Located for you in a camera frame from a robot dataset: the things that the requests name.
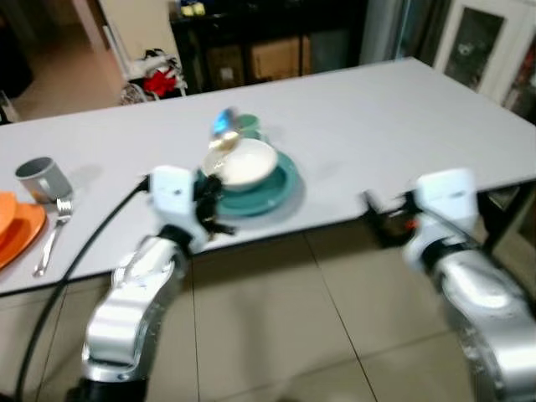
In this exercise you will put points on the shiny metal spoon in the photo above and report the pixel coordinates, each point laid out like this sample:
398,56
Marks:
224,126

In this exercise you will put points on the black sideboard cabinet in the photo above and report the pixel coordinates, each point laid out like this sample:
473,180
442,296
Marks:
268,42

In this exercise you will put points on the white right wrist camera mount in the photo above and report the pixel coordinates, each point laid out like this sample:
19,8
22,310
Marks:
448,201

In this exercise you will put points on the grey mug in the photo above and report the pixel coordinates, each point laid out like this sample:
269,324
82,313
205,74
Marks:
43,180

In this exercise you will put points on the metal fork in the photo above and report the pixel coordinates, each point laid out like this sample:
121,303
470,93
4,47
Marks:
52,239

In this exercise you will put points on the white glass door cabinet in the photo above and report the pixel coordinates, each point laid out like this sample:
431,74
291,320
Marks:
473,46

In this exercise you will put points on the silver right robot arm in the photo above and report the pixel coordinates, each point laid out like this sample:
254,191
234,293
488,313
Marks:
490,318

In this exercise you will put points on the white ceramic bowl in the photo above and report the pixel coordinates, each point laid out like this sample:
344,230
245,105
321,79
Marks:
249,163

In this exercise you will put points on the grey curtain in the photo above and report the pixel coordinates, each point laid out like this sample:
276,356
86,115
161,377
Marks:
387,29

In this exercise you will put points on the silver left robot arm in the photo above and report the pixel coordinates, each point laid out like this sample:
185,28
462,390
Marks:
134,310

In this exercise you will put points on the black metal table frame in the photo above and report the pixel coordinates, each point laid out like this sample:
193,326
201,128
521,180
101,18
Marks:
501,218

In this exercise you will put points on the small green cup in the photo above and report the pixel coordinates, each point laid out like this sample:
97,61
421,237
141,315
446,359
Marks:
249,127

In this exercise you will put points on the red and white bag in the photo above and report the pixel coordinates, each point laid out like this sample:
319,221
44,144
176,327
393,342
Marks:
161,79

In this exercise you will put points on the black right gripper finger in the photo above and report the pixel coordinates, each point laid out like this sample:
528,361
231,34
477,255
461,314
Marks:
374,203

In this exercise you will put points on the brown cardboard box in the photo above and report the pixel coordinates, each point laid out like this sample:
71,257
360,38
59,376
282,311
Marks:
278,59

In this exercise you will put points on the orange plate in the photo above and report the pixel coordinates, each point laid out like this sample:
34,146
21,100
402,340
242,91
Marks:
18,230

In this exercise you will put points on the small yellow objects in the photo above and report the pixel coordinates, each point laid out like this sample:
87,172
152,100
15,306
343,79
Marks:
193,9

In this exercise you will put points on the teal round plate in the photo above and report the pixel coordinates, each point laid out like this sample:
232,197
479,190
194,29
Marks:
272,194

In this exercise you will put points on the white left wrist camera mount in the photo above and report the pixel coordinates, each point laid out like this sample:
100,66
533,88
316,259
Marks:
174,197

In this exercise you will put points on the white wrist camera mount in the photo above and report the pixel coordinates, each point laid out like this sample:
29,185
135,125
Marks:
448,201
174,197

